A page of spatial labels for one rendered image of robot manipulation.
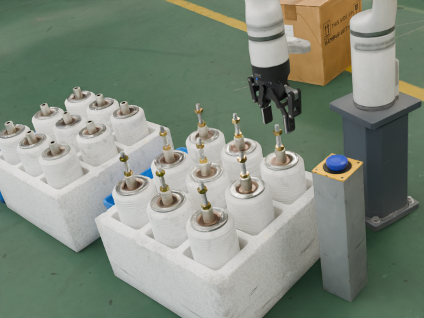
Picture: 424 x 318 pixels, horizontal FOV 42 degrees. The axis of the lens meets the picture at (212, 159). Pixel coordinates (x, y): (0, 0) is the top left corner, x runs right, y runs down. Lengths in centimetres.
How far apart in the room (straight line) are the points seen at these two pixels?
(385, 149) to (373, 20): 30
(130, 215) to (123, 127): 38
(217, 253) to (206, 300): 10
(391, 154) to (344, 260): 30
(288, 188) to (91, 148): 56
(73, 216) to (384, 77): 83
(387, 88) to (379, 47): 10
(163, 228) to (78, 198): 38
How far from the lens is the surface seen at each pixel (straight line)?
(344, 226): 111
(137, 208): 123
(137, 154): 155
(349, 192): 107
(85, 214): 150
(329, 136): 179
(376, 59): 124
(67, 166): 147
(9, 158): 169
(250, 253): 111
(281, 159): 121
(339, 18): 214
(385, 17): 121
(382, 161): 132
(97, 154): 152
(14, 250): 165
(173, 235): 117
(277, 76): 109
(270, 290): 121
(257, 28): 106
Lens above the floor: 91
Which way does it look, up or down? 31 degrees down
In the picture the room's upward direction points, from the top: 12 degrees counter-clockwise
